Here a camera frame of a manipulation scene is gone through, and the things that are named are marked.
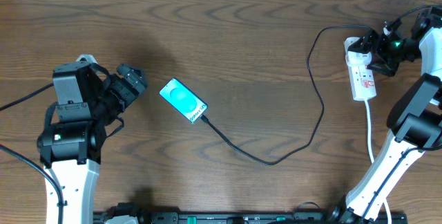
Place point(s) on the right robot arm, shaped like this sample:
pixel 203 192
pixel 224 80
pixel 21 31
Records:
pixel 412 128

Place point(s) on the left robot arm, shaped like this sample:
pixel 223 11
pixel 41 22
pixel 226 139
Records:
pixel 89 98

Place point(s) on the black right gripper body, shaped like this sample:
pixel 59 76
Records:
pixel 398 50

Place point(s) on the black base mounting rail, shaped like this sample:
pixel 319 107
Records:
pixel 304 213

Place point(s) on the Galaxy S25 smartphone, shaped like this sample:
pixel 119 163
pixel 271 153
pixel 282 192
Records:
pixel 183 100

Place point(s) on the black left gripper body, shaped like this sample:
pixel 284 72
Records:
pixel 125 86

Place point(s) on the white power strip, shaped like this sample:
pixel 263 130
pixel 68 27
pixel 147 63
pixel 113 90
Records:
pixel 361 78

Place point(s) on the white charger plug adapter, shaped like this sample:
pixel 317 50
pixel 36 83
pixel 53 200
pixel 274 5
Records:
pixel 349 41

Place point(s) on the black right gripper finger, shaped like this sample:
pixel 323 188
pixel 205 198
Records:
pixel 388 70
pixel 365 43

